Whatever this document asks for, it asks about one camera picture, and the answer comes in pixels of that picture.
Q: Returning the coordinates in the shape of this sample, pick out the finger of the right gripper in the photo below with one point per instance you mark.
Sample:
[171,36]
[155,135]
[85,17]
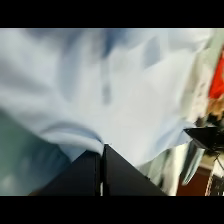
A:
[210,137]

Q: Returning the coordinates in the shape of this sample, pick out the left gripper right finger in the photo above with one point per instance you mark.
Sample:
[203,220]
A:
[123,176]

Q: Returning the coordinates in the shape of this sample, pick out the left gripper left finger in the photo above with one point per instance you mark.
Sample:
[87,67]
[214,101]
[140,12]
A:
[83,176]

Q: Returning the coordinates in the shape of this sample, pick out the light blue shirt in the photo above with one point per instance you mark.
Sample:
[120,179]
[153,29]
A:
[100,83]

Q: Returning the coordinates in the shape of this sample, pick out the red garment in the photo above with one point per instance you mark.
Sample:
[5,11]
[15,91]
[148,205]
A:
[218,80]

